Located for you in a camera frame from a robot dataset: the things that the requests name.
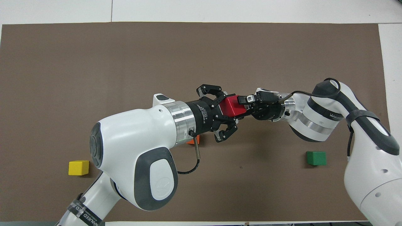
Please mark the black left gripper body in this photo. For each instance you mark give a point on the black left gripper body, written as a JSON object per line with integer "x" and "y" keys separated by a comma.
{"x": 204, "y": 114}

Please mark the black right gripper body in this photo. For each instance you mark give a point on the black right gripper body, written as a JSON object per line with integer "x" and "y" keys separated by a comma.
{"x": 268, "y": 111}

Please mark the red block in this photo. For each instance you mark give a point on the red block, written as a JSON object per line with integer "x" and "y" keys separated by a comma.
{"x": 231, "y": 107}

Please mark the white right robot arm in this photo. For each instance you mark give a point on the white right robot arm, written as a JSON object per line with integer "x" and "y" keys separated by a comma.
{"x": 370, "y": 175}

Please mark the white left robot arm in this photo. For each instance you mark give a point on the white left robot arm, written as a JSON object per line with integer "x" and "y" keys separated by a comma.
{"x": 125, "y": 131}

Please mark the orange block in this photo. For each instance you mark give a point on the orange block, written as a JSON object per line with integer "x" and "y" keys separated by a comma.
{"x": 192, "y": 142}

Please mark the green block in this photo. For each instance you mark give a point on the green block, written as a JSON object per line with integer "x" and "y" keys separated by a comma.
{"x": 316, "y": 158}

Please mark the yellow block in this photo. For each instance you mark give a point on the yellow block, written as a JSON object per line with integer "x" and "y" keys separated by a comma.
{"x": 78, "y": 168}

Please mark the brown table mat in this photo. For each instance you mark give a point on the brown table mat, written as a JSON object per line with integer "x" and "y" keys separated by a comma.
{"x": 94, "y": 62}

